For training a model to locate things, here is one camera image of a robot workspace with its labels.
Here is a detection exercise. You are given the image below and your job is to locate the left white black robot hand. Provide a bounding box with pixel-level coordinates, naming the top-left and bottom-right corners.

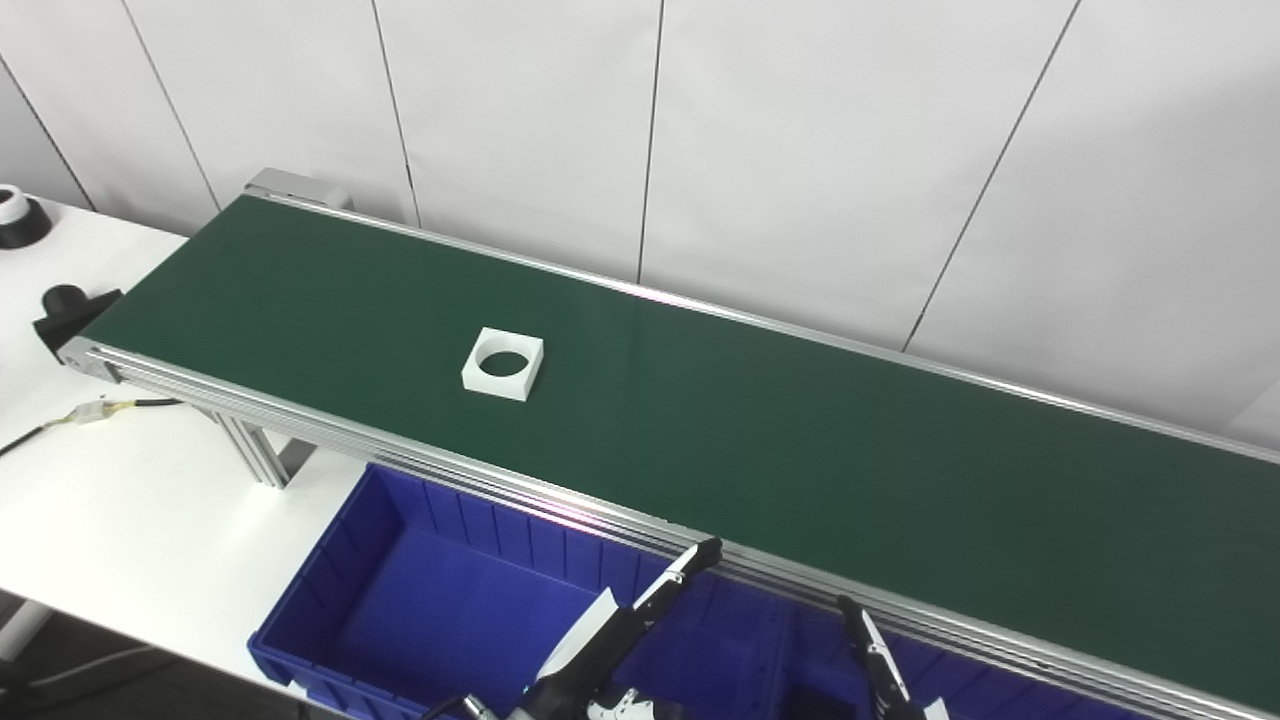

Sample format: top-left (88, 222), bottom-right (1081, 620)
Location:
top-left (510, 537), bottom-right (724, 720)

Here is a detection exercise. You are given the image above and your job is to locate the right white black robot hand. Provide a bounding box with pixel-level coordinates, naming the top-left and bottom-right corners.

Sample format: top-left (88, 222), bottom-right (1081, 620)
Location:
top-left (838, 596), bottom-right (951, 720)

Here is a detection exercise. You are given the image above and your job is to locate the white square part round hole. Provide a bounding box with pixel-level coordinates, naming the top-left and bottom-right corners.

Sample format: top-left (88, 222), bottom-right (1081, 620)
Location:
top-left (461, 327), bottom-right (545, 402)

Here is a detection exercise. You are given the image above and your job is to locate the blue plastic bin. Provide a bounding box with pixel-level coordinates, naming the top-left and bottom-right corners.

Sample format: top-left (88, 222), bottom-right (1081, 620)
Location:
top-left (248, 462), bottom-right (801, 720)
top-left (790, 600), bottom-right (1136, 720)

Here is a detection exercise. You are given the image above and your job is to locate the green conveyor belt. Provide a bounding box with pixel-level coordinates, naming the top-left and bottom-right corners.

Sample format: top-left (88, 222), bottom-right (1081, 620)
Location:
top-left (82, 195), bottom-right (1280, 713)
top-left (58, 168), bottom-right (1280, 720)

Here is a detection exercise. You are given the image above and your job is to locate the aluminium conveyor leg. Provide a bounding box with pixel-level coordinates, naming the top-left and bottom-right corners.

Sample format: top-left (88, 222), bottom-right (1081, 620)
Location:
top-left (195, 405), bottom-right (317, 490)

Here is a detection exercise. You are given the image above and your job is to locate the grey conveyor motor housing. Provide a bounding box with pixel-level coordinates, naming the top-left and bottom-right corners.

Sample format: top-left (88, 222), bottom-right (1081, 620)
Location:
top-left (245, 168), bottom-right (353, 211)

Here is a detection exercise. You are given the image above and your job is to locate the black plastic part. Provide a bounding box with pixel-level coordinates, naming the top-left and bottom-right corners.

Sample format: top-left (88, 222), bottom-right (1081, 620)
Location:
top-left (33, 285), bottom-right (123, 357)

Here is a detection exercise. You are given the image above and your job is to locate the black white round part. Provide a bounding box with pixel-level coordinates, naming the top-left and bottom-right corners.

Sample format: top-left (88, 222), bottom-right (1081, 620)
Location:
top-left (0, 185), bottom-right (53, 250)

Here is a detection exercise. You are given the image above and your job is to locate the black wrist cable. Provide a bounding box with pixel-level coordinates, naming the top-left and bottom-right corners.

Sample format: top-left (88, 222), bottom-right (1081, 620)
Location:
top-left (420, 694), bottom-right (498, 720)

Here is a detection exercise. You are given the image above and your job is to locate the grey floor cable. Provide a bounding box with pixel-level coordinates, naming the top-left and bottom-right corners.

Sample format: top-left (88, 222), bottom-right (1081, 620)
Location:
top-left (15, 645), bottom-right (153, 693)

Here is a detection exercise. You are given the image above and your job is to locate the black cable yellow connector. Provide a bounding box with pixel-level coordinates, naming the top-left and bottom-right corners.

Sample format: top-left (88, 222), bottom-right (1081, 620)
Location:
top-left (0, 398), bottom-right (183, 457)

